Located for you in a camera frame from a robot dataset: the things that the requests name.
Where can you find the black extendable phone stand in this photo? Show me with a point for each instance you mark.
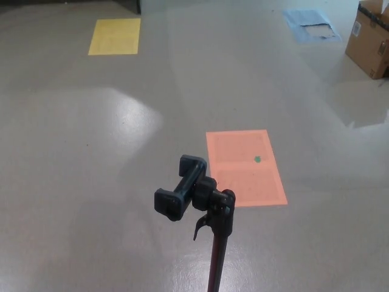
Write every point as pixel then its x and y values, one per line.
pixel 220 243

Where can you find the orange paper sheet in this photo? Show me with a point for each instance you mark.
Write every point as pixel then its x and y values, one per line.
pixel 240 146

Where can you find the small green round sticker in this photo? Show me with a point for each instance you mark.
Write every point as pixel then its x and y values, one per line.
pixel 257 159

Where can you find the yellow paper sheet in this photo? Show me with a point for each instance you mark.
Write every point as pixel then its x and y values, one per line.
pixel 114 36

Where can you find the brown cardboard box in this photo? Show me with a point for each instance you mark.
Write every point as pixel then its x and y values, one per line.
pixel 366 45

